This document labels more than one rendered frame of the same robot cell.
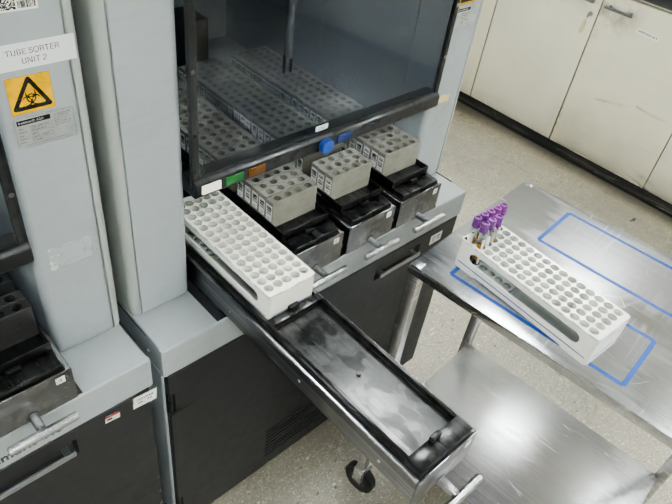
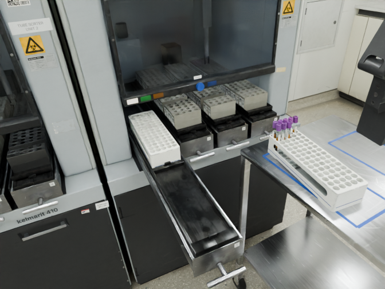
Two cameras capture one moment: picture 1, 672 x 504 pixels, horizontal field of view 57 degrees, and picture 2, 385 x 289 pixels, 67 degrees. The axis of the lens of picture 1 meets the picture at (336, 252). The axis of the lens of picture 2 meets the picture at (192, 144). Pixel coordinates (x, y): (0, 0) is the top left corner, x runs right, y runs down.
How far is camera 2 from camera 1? 0.42 m
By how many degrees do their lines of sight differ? 22
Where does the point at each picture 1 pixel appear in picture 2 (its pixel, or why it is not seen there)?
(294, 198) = (187, 114)
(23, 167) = (34, 80)
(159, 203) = (107, 108)
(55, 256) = (56, 127)
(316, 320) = (178, 171)
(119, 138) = (81, 71)
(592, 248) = (365, 149)
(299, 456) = not seen: hidden behind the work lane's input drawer
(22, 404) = (34, 192)
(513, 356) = not seen: hidden behind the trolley
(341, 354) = (183, 188)
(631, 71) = not seen: outside the picture
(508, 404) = (327, 253)
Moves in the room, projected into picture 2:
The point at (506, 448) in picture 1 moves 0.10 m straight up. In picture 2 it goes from (320, 278) to (325, 262)
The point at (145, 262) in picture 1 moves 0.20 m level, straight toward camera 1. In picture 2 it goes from (105, 137) to (85, 174)
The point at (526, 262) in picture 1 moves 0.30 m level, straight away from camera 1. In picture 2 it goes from (305, 149) to (348, 113)
